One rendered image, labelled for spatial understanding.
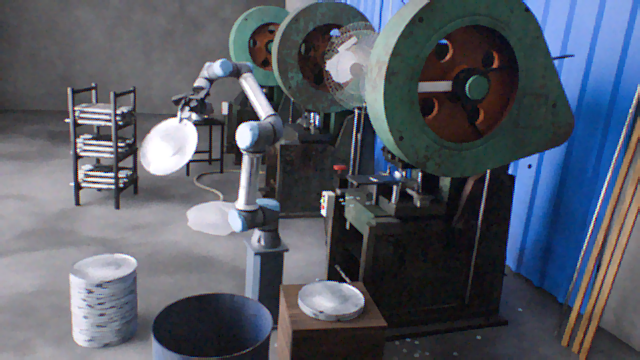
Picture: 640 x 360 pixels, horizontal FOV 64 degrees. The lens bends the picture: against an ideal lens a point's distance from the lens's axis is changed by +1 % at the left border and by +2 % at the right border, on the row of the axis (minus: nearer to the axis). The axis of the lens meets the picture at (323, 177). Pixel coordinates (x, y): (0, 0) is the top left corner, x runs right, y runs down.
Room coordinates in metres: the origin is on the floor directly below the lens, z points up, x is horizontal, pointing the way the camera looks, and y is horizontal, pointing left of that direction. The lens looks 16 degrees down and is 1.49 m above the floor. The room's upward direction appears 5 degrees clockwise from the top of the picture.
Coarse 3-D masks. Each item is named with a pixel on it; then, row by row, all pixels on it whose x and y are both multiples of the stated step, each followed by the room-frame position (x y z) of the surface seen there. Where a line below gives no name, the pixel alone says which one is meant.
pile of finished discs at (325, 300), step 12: (312, 288) 2.07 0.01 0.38; (324, 288) 2.08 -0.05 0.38; (336, 288) 2.09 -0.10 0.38; (348, 288) 2.10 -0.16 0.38; (300, 300) 1.95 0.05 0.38; (312, 300) 1.96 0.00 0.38; (324, 300) 1.96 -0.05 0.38; (336, 300) 1.97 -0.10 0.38; (348, 300) 1.99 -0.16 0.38; (360, 300) 2.00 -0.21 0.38; (312, 312) 1.88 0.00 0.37; (324, 312) 1.88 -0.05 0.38; (336, 312) 1.88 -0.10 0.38; (348, 312) 1.89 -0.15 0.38; (360, 312) 1.94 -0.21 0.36
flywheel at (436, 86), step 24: (456, 48) 2.25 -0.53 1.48; (480, 48) 2.30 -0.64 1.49; (504, 48) 2.34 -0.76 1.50; (432, 72) 2.22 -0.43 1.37; (456, 72) 2.21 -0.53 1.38; (480, 72) 2.17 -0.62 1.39; (504, 72) 2.35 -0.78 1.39; (432, 96) 2.22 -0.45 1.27; (456, 96) 2.17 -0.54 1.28; (480, 96) 2.15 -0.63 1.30; (504, 96) 2.36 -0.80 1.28; (432, 120) 2.23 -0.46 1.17; (456, 120) 2.27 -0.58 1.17; (480, 120) 2.34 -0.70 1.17
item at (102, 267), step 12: (84, 264) 2.20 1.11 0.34; (96, 264) 2.20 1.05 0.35; (108, 264) 2.21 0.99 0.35; (120, 264) 2.23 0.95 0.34; (132, 264) 2.24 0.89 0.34; (72, 276) 2.08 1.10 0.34; (84, 276) 2.08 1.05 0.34; (96, 276) 2.09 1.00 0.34; (108, 276) 2.10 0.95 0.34; (120, 276) 2.11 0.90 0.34
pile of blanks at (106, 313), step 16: (80, 288) 2.05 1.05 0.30; (96, 288) 2.04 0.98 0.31; (112, 288) 2.07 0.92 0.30; (128, 288) 2.13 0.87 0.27; (80, 304) 2.05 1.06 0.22; (96, 304) 2.05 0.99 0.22; (112, 304) 2.08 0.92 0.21; (128, 304) 2.13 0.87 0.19; (80, 320) 2.05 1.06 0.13; (96, 320) 2.04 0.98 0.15; (112, 320) 2.07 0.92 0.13; (128, 320) 2.13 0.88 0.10; (80, 336) 2.05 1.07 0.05; (96, 336) 2.05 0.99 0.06; (112, 336) 2.06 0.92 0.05; (128, 336) 2.13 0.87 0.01
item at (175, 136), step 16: (160, 128) 2.33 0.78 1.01; (176, 128) 2.30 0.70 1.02; (192, 128) 2.27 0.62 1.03; (144, 144) 2.30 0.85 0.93; (160, 144) 2.26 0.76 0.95; (176, 144) 2.24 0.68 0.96; (192, 144) 2.22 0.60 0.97; (144, 160) 2.24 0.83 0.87; (160, 160) 2.21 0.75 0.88; (176, 160) 2.19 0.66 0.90
